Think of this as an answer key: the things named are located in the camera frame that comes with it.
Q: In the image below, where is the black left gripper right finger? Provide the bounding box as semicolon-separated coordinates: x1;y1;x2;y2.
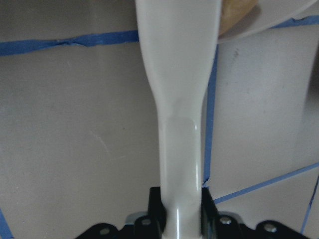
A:
201;188;219;239

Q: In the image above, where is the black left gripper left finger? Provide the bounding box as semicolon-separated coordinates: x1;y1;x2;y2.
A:
148;187;166;239

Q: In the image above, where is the white brush with dark bristles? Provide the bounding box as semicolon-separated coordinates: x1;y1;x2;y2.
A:
136;0;222;239

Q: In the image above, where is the white plastic dustpan scoop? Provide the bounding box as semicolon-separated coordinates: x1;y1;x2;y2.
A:
218;0;317;44

